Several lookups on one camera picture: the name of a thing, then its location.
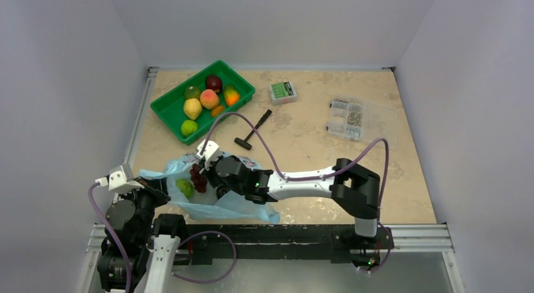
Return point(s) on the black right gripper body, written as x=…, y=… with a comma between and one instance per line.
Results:
x=210, y=172

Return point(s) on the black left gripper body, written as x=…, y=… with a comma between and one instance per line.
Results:
x=148, y=198

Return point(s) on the dark red fake grapes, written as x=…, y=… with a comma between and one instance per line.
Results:
x=199, y=181

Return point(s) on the light blue plastic bag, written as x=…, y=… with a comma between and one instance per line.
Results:
x=204, y=206

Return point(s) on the lime green fake fruit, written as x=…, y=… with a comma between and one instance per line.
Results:
x=188, y=127

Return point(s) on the orange pink fake peach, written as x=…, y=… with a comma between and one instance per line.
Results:
x=209, y=99

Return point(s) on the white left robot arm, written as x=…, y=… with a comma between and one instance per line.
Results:
x=138, y=243

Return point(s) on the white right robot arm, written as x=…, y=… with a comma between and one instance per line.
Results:
x=353, y=187

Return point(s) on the green fake fruit in bag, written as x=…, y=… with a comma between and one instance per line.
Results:
x=185, y=187

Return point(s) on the small orange fake fruit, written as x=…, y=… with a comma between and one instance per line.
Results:
x=216, y=111

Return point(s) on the yellow fake lemon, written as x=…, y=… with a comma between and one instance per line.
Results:
x=192, y=108

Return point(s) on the orange green fake mango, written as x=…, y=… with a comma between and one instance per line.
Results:
x=231, y=95

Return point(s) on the green fake round fruit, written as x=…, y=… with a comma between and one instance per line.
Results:
x=192, y=91

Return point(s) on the dark red fake mango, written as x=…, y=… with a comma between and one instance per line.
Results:
x=214, y=83

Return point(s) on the black rubber mallet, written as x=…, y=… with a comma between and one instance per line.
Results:
x=244, y=143

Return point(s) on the green plastic tray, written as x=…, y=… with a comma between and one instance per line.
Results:
x=169, y=107

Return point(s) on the small green label box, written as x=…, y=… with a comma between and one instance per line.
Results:
x=283, y=93

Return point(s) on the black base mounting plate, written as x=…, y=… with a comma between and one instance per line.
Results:
x=336, y=243

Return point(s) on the clear plastic screw organizer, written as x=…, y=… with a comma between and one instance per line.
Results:
x=356, y=119

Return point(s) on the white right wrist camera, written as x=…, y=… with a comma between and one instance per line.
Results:
x=207, y=152

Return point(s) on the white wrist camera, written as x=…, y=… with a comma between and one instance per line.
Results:
x=120, y=180
x=207, y=152

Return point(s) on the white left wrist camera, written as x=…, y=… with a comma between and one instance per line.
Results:
x=120, y=180

